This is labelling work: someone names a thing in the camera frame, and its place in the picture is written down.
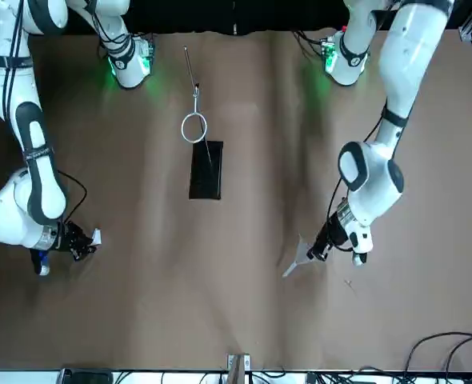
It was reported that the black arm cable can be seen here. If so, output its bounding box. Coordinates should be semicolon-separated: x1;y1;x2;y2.
2;0;89;225
323;107;389;233

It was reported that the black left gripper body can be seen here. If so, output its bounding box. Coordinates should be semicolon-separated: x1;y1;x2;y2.
318;214;348;246

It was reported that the clear glass funnel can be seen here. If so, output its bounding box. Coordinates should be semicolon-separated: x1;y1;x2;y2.
282;234;314;278

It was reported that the aluminium camera post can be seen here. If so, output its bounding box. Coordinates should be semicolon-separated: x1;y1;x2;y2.
226;353;251;384

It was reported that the black looping cable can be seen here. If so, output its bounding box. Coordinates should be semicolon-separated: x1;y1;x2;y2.
403;330;472;384

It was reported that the aluminium frame profile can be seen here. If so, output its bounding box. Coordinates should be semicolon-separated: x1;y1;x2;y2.
458;0;472;42

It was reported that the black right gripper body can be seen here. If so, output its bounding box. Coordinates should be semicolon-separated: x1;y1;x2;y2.
55;219;83;254

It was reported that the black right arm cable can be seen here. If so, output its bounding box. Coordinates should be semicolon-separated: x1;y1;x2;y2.
2;0;89;225

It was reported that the metal ring stand black base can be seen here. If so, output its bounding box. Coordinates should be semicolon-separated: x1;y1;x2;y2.
181;45;225;200

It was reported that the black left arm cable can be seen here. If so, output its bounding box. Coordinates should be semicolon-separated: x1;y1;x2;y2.
323;107;389;233

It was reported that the black flat device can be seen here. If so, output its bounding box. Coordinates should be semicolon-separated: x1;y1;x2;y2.
59;367;114;384

